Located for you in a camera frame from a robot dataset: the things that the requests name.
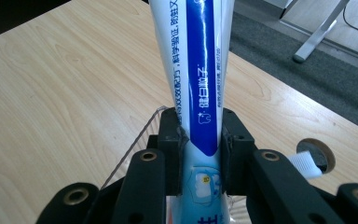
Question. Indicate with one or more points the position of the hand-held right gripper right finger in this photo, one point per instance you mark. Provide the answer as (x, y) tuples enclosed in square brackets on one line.
[(236, 152)]

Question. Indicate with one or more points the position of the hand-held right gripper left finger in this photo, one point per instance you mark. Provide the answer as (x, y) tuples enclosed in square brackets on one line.
[(169, 152)]

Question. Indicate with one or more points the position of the blue and white toothpaste tube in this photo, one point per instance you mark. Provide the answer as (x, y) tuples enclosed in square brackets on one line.
[(200, 77)]

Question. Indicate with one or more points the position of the white metal desk frame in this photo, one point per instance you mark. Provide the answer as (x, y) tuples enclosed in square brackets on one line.
[(320, 31)]

